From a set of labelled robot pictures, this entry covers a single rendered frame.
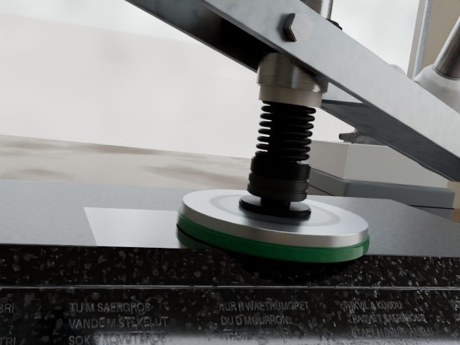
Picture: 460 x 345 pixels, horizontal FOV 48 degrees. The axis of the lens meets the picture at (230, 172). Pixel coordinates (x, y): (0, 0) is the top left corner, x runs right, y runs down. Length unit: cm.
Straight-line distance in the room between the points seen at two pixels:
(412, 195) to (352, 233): 120
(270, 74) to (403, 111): 17
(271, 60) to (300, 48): 5
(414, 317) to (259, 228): 19
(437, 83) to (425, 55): 489
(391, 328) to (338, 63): 27
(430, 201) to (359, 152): 29
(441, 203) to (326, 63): 130
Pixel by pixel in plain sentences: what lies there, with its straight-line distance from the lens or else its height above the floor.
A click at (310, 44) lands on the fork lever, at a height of 106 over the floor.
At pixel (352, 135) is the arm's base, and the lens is 182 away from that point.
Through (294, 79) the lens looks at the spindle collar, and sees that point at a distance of 55.
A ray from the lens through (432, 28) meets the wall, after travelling 683.
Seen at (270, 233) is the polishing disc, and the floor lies 87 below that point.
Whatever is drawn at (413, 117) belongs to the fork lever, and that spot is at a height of 100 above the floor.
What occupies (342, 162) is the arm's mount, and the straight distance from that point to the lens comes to 164.
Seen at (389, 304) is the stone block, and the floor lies 81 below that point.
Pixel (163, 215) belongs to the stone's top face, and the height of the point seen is 85.
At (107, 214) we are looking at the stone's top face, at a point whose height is 85.
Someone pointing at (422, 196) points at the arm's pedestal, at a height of 77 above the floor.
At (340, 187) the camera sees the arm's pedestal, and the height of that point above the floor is 77.
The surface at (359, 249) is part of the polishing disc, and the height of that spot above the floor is 86.
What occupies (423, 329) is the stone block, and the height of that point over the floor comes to 79.
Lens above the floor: 99
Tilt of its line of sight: 8 degrees down
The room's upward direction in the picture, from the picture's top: 7 degrees clockwise
